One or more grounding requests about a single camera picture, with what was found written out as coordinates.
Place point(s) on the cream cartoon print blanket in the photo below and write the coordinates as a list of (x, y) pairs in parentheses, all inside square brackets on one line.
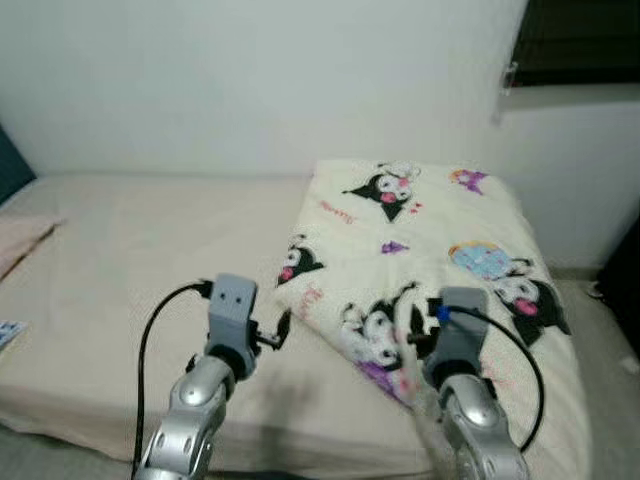
[(420, 230)]

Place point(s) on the white book blue lettering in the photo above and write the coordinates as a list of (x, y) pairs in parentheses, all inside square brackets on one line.
[(10, 335)]

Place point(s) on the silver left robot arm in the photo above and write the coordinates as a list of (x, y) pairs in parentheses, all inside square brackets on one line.
[(195, 410)]

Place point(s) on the cream sheeted mattress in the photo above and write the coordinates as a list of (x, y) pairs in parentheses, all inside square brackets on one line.
[(150, 240)]

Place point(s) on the black furniture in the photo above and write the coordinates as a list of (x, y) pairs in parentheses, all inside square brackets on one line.
[(620, 280)]

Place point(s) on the blue upholstered headboard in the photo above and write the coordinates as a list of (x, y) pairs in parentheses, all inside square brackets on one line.
[(12, 170)]

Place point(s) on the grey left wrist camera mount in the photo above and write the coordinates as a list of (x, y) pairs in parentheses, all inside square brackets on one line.
[(232, 310)]

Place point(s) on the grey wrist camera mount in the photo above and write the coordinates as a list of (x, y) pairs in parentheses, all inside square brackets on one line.
[(458, 335), (232, 310)]

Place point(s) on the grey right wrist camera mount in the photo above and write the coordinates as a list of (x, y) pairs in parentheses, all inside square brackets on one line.
[(458, 335)]

